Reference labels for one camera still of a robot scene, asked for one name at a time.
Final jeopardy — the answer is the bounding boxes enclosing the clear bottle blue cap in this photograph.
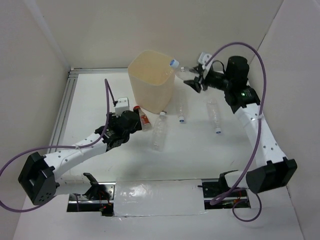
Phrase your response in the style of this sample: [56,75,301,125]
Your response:
[169,59,200,81]
[174,88,187,124]

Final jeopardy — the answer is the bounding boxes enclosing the red-capped labelled small bottle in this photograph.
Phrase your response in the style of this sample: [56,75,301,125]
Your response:
[133,105,152,132]

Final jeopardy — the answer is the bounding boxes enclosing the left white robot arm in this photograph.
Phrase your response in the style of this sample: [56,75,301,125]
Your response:
[18,110,141,206]

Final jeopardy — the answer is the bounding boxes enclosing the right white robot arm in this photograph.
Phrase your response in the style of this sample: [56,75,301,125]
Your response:
[184,53,298,194]

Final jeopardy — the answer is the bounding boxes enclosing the beige plastic bin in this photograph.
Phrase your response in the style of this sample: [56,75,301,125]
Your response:
[127,50,175,114]

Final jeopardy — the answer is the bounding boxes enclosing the clear bottle white cap right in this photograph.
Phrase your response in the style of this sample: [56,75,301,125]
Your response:
[206,98,222,134]

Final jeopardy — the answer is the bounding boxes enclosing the white taped front panel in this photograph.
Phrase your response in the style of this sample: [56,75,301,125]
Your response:
[113,179,206,217]

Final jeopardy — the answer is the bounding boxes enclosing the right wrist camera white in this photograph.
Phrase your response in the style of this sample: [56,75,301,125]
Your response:
[198,52,213,70]

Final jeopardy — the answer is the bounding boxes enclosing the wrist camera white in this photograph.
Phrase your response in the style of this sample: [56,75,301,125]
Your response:
[114,97,130,116]
[198,52,213,70]

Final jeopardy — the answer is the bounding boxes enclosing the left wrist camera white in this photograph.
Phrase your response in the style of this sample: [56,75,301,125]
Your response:
[114,97,130,116]

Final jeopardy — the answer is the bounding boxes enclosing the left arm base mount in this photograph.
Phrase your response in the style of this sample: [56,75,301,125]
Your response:
[66,182,116,217]

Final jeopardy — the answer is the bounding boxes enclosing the aluminium frame rail left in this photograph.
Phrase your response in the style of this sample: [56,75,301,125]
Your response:
[49,69,79,146]

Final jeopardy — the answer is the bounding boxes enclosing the aluminium frame rail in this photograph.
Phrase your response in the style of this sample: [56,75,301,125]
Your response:
[49,69,79,146]
[69,66,248,74]

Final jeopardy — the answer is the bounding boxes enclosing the aluminium frame rail back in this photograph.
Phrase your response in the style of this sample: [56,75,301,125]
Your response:
[69,66,248,74]

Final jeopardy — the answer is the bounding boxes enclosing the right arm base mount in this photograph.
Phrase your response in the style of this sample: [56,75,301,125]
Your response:
[197,178,252,210]

